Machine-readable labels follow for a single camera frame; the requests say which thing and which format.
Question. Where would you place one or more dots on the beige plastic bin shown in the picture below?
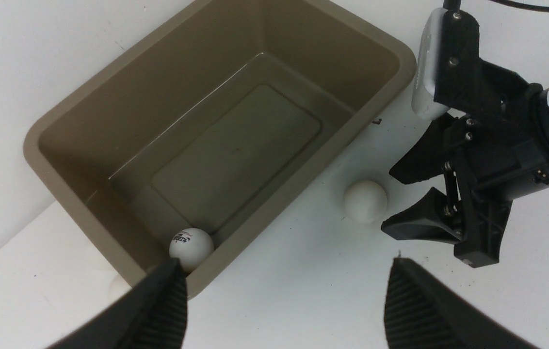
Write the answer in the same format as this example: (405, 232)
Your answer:
(217, 120)

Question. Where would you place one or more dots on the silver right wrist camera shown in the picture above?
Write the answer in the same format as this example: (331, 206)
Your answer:
(424, 87)

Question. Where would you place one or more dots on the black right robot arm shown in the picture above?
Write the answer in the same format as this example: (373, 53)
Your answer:
(488, 137)

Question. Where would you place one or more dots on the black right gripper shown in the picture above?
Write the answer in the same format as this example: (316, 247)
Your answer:
(490, 150)

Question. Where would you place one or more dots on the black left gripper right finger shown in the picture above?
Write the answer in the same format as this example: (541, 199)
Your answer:
(422, 313)

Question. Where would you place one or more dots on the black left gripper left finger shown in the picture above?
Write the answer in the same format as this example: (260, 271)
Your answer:
(152, 315)

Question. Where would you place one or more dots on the plain white front ball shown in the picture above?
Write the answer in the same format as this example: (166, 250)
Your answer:
(365, 201)

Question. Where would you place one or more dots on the white ball with printed logo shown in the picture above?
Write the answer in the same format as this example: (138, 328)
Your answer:
(191, 246)

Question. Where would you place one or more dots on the white ball left of bin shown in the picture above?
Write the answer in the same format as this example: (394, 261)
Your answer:
(118, 287)

